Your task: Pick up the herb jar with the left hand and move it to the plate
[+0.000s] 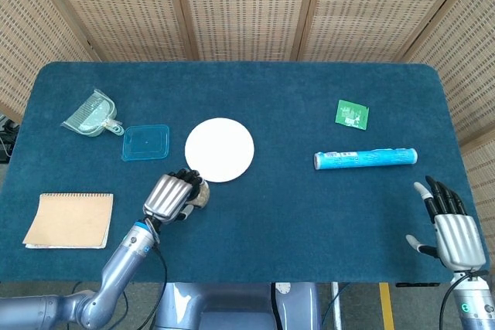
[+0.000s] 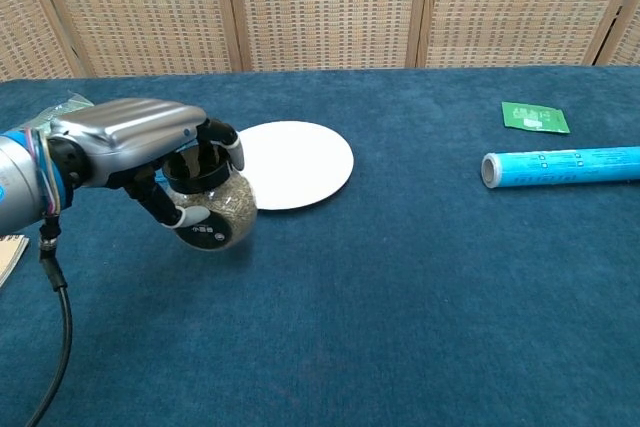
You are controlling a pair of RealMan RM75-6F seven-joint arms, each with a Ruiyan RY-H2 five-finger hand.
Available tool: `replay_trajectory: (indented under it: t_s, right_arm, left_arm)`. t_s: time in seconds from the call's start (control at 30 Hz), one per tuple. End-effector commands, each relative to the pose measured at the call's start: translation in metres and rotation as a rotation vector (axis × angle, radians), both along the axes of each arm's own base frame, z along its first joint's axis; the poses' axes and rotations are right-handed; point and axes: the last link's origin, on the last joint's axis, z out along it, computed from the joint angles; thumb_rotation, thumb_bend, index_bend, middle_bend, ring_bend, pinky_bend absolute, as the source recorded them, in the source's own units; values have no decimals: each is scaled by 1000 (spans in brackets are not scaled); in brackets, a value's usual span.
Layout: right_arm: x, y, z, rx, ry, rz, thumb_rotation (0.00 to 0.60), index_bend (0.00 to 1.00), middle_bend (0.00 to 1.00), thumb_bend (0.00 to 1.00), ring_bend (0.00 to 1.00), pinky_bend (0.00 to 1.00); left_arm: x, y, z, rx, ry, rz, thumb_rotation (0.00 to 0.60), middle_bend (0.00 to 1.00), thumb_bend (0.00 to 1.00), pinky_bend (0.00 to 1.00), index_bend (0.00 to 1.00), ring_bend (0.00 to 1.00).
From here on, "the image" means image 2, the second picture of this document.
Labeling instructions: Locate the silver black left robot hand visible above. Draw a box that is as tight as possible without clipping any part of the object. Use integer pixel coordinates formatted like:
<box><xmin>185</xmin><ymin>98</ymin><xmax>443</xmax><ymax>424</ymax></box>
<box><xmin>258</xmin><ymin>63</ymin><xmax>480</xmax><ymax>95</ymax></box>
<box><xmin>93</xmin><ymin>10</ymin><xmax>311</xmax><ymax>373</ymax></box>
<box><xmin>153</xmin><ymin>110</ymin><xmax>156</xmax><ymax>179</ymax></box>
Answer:
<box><xmin>46</xmin><ymin>98</ymin><xmax>246</xmax><ymax>231</ymax></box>

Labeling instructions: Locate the clear jar with black rim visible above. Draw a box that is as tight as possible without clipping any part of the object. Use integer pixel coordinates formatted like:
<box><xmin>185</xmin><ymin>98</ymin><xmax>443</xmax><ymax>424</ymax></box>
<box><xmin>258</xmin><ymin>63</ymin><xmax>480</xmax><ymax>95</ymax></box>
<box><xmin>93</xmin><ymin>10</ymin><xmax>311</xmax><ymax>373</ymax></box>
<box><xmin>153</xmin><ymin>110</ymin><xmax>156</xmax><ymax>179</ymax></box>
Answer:
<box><xmin>161</xmin><ymin>142</ymin><xmax>259</xmax><ymax>253</ymax></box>

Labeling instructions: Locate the white round plate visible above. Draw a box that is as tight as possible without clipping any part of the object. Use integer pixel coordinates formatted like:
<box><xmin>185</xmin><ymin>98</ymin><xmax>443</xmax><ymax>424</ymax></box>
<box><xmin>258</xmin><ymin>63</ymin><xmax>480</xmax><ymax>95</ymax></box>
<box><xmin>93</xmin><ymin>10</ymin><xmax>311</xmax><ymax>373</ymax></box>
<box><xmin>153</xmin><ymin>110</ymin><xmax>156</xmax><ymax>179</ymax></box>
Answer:
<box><xmin>234</xmin><ymin>120</ymin><xmax>355</xmax><ymax>212</ymax></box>

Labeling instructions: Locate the kraft spiral notebook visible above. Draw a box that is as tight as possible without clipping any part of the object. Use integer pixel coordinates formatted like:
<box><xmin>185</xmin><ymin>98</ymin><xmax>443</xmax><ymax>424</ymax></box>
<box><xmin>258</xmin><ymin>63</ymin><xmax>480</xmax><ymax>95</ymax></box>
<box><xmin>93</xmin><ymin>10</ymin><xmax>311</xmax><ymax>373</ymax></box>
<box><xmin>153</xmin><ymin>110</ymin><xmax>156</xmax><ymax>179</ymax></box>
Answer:
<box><xmin>0</xmin><ymin>233</ymin><xmax>30</xmax><ymax>288</ymax></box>

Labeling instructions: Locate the woven bamboo folding screen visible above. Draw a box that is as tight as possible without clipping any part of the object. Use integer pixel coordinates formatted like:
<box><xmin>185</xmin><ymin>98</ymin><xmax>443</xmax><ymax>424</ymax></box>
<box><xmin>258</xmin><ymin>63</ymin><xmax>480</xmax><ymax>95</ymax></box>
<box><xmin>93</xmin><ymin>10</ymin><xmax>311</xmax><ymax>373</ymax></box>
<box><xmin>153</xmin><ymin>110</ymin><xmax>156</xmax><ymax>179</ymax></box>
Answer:
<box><xmin>0</xmin><ymin>0</ymin><xmax>640</xmax><ymax>81</ymax></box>

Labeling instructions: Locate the blue fleece table cover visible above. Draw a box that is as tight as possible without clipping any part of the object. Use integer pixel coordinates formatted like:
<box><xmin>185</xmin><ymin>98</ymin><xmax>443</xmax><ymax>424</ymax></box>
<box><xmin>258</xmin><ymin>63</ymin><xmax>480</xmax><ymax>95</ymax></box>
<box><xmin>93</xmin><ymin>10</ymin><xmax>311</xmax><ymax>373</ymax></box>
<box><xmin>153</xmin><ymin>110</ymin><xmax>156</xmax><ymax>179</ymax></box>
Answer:
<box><xmin>0</xmin><ymin>64</ymin><xmax>640</xmax><ymax>427</ymax></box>

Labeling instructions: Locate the green foil sachet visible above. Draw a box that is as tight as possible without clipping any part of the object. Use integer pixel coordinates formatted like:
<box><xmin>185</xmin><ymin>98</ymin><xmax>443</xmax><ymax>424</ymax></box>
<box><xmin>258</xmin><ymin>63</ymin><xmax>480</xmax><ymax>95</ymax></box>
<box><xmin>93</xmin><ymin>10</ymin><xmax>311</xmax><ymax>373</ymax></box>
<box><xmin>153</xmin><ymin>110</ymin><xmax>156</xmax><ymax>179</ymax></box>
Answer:
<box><xmin>501</xmin><ymin>101</ymin><xmax>571</xmax><ymax>135</ymax></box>

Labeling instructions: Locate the blue plastic wrap roll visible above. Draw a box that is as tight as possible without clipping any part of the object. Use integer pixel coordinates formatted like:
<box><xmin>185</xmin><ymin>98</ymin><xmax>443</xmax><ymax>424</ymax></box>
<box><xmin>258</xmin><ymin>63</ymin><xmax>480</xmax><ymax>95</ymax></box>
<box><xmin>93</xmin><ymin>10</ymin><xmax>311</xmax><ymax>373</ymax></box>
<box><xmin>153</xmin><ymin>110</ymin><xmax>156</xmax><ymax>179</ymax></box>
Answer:
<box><xmin>481</xmin><ymin>145</ymin><xmax>640</xmax><ymax>191</ymax></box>

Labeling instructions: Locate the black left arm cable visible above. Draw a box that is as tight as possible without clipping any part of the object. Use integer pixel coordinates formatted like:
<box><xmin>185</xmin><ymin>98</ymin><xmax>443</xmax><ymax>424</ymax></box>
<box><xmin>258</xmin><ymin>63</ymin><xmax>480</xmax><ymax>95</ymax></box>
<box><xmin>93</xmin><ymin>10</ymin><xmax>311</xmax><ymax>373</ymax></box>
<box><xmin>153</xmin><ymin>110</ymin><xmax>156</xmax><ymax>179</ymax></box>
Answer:
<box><xmin>23</xmin><ymin>211</ymin><xmax>74</xmax><ymax>427</ymax></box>

